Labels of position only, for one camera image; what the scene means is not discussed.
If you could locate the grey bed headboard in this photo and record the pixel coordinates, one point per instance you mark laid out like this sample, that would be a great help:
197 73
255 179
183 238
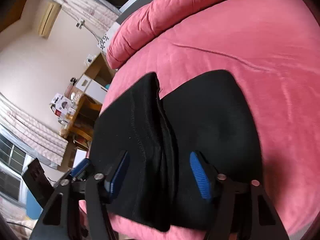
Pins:
150 2

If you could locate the pink bed sheet mattress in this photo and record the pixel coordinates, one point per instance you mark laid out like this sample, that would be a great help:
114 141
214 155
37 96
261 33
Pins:
272 49

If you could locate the pink folded duvet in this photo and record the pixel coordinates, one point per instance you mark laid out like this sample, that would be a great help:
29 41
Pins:
148 22

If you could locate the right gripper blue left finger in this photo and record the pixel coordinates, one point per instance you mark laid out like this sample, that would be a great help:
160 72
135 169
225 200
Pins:
116 174

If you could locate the window with white frame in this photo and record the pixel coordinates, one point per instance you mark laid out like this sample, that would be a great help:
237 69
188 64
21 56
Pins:
12 161

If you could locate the white product box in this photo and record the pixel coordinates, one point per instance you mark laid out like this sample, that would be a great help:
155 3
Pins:
60 104

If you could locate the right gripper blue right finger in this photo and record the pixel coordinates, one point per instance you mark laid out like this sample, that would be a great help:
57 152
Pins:
204 173

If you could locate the white air conditioner unit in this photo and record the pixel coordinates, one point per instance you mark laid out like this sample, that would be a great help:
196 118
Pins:
48 19

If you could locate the black pants with embroidery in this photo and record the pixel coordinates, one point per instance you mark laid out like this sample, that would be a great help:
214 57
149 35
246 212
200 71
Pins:
208 113

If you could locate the white cabinet with door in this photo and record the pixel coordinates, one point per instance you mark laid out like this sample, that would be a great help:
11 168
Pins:
91 88

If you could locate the pink patterned curtain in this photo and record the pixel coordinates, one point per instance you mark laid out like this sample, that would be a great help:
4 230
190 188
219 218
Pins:
33 133

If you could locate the wooden shelf table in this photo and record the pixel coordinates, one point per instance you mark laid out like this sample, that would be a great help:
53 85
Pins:
80 124

